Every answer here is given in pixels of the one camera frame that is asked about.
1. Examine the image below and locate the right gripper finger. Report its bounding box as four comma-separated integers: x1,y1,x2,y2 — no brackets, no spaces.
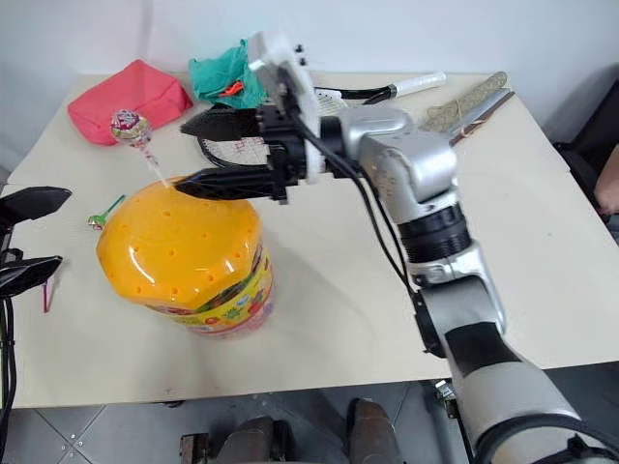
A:
180,107,263,143
172,164,279,202

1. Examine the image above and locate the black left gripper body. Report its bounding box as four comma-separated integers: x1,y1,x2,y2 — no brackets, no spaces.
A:
0,223,23,266

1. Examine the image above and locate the dark rounded shape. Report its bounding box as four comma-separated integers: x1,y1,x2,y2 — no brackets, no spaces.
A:
220,417,294,464
346,397,401,464

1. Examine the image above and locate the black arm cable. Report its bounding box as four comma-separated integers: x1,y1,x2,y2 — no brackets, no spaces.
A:
0,293,19,424
287,106,427,310

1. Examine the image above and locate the badminton racket white grip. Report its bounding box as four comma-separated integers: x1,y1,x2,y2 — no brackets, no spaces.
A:
194,71,447,171

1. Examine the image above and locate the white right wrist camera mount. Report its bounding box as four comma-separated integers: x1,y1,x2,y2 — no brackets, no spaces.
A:
246,31,324,188

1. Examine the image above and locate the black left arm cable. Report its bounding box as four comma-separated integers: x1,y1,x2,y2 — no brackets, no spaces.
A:
0,293,19,424

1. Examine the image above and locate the black chair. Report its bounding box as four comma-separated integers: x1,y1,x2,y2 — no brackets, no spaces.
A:
540,62,619,223

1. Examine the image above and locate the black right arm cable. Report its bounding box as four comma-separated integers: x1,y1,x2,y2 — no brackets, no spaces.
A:
287,106,427,310

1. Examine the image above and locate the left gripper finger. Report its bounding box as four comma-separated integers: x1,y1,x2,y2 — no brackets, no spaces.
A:
0,186,74,226
0,255,64,299

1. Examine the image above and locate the black table clamp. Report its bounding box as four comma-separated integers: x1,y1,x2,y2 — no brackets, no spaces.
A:
433,378,459,420

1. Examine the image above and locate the white paper tag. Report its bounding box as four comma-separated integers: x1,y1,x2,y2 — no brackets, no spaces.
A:
312,88,346,116

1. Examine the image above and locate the lollipop with green stick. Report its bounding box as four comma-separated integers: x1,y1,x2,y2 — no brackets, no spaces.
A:
86,193,128,231

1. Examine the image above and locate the pink wrapped lollipop white stick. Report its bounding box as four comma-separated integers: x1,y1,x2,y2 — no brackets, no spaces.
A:
109,107,171,190

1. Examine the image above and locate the red fabric pouch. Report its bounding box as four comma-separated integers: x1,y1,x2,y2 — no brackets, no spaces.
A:
67,59,194,146

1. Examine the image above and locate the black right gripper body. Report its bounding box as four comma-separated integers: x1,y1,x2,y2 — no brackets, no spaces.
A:
254,102,311,205

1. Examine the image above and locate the green crumpled cloth bag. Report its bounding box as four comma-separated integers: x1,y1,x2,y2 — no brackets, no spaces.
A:
187,40,272,110

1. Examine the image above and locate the orange-lidded lollipop jar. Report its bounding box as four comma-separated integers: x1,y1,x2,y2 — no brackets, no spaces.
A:
96,180,278,342

